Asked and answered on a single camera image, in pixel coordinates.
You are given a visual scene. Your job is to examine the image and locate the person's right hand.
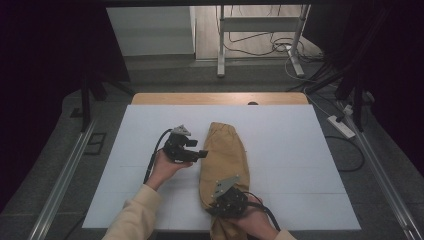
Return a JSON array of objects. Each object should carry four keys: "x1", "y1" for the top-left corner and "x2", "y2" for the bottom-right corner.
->
[{"x1": 229, "y1": 195, "x2": 280, "y2": 240}]

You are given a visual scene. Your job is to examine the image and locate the white table mat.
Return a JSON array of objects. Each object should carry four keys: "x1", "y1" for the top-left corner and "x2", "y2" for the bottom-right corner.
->
[{"x1": 81, "y1": 103, "x2": 362, "y2": 232}]

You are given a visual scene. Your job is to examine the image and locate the person's left hand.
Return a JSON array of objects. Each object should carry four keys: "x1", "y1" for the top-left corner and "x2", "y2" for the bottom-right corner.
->
[{"x1": 145, "y1": 149, "x2": 195, "y2": 192}]

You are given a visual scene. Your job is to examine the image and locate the right hand-held gripper black cable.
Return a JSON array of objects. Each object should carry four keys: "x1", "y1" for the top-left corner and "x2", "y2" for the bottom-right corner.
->
[{"x1": 242, "y1": 191, "x2": 282, "y2": 232}]

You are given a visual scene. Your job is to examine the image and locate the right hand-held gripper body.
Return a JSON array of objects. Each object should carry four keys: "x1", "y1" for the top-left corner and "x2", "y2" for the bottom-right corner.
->
[{"x1": 209, "y1": 175, "x2": 250, "y2": 220}]

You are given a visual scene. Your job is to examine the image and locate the white power strip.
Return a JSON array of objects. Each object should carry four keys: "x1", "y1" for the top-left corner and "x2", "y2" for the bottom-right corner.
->
[{"x1": 326, "y1": 114, "x2": 357, "y2": 140}]

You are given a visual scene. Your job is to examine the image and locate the tan embroidered pants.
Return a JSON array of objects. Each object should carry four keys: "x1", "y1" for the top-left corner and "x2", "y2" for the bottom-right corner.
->
[{"x1": 198, "y1": 121, "x2": 251, "y2": 240}]

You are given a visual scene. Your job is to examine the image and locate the dark curtain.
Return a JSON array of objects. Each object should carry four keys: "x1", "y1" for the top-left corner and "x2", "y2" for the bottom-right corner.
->
[
  {"x1": 0, "y1": 0, "x2": 132, "y2": 214},
  {"x1": 301, "y1": 0, "x2": 424, "y2": 178}
]

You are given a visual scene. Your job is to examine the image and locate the hand-held gripper black cable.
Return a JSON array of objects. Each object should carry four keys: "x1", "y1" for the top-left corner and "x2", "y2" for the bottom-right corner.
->
[
  {"x1": 242, "y1": 191, "x2": 282, "y2": 232},
  {"x1": 142, "y1": 128, "x2": 174, "y2": 185}
]

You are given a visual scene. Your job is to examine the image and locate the left hand-held gripper black cable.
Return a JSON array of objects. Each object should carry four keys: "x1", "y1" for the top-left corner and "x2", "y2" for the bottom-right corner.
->
[{"x1": 142, "y1": 128, "x2": 174, "y2": 185}]

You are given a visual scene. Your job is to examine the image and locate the black floor cable loop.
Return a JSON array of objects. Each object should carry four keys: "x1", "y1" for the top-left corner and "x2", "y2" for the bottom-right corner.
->
[{"x1": 324, "y1": 134, "x2": 366, "y2": 173}]

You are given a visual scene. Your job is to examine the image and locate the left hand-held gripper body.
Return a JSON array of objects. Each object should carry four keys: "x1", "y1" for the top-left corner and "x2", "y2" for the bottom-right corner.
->
[{"x1": 162, "y1": 124, "x2": 202, "y2": 164}]

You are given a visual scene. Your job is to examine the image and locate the white metal stand frame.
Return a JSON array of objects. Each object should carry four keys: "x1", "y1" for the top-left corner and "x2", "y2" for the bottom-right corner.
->
[{"x1": 216, "y1": 3, "x2": 312, "y2": 80}]

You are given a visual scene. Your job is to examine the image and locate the aluminium floor rail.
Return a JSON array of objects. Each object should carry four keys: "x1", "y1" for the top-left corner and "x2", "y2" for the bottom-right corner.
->
[
  {"x1": 335, "y1": 99, "x2": 424, "y2": 240},
  {"x1": 27, "y1": 119, "x2": 98, "y2": 240}
]

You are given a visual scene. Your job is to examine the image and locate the tangle of black floor cables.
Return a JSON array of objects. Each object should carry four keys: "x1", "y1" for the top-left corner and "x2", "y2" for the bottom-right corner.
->
[{"x1": 222, "y1": 30, "x2": 325, "y2": 65}]

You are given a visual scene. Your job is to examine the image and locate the black floor socket plate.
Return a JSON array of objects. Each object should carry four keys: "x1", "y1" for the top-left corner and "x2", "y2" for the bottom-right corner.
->
[{"x1": 82, "y1": 131, "x2": 108, "y2": 156}]

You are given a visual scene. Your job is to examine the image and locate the black metal stand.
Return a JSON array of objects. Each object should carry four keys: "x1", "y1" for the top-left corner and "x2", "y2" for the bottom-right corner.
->
[
  {"x1": 79, "y1": 71, "x2": 136, "y2": 133},
  {"x1": 304, "y1": 61, "x2": 367, "y2": 133}
]

